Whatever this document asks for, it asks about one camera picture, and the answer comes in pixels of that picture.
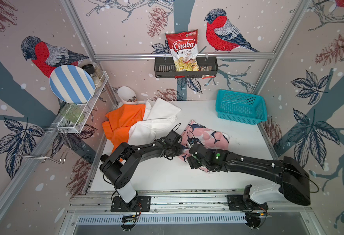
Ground pink shark print shorts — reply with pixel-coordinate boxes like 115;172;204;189
178;120;229;173

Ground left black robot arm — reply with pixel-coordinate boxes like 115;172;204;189
100;130;182;204

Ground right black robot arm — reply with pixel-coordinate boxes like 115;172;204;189
187;144;311;206

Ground white cloth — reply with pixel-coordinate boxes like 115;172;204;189
128;98;181;146

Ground orange cloth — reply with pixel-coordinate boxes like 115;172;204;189
102;104;146;150

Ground white patterned cup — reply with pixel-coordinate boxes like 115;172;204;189
117;86;138;105

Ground teal plastic basket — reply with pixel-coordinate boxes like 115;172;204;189
216;90;267;125

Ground red Chuba chips bag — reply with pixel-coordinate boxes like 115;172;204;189
166;30;199;72

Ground green glass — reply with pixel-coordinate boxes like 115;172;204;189
59;103;84;123

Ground dark lid spice jar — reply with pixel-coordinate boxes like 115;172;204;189
82;64;102;88

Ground blue white striped plate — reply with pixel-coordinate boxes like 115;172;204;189
49;65;95;104

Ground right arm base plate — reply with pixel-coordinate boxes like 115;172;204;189
226;194;269;213

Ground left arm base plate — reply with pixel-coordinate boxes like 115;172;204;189
110;196;151;212

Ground black wire wall basket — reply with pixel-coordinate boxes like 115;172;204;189
154;57;218;79

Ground aluminium front rail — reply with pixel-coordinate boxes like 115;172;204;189
66;189;310;215

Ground clear acrylic wall shelf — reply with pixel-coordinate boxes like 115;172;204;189
55;72;109;134

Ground metal wire wall hooks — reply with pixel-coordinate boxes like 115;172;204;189
13;127;72;164

